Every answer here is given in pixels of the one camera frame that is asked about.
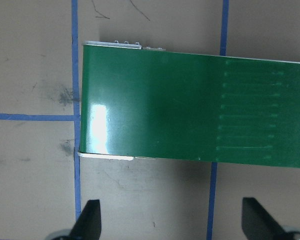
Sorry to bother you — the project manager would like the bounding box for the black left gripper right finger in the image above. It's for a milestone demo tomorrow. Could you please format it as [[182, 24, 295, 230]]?
[[241, 197, 286, 240]]

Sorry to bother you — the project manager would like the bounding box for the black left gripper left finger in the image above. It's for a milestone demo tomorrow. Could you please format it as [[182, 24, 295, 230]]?
[[69, 199, 102, 240]]

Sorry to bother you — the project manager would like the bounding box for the green conveyor belt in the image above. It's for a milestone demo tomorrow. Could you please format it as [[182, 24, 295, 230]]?
[[79, 41, 300, 168]]

